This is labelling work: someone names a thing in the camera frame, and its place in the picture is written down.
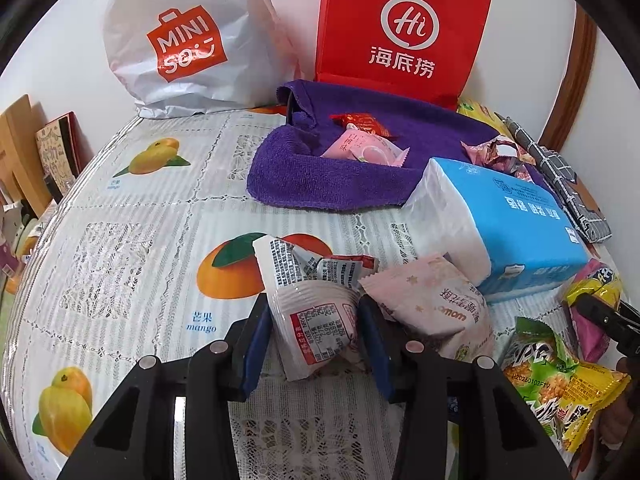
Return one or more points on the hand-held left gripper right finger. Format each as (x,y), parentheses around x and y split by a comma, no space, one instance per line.
(375,355)

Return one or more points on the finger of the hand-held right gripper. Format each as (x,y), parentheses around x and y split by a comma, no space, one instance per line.
(631,346)
(600,312)

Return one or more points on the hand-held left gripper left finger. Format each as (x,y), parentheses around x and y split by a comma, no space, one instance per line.
(255,355)

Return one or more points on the pink yellow snack bag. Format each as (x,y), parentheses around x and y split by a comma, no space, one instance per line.
(595,280)

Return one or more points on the white red-label snack packet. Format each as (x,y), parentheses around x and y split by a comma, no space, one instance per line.
(310,320)

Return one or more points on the green snack bag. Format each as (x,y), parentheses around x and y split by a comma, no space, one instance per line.
(535,345)

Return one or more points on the pink star-print snack packet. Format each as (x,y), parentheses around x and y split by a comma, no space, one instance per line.
(440,305)

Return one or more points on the strawberry-print snack packet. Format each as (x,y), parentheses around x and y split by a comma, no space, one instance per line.
(492,152)

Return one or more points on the plain pink snack packet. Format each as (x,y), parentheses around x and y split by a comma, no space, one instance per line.
(360,147)

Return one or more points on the red snack packet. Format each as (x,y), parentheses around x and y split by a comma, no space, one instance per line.
(367,122)

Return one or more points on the person's right hand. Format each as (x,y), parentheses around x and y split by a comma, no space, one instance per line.
(616,422)

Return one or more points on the blue tissue pack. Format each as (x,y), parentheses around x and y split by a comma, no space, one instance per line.
(525,220)

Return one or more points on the grey checked folded cloth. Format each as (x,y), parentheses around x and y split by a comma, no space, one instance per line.
(570,180)

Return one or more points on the fruit-print tablecloth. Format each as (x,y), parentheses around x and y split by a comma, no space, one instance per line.
(150,240)

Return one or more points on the purple towel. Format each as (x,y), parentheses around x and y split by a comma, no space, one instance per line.
(300,175)

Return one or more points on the yellow chips bag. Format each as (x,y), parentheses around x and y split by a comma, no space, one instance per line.
(475,110)

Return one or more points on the patterned brown box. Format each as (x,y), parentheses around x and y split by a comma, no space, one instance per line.
(55,150)

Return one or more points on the wooden headboard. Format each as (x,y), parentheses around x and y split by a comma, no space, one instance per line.
(20,150)

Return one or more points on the red paper bag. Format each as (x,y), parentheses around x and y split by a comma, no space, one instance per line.
(350,20)

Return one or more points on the white plastic shopping bag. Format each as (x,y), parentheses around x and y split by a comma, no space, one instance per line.
(200,10)

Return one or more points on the brown wooden door frame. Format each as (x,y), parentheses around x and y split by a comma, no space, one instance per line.
(575,75)

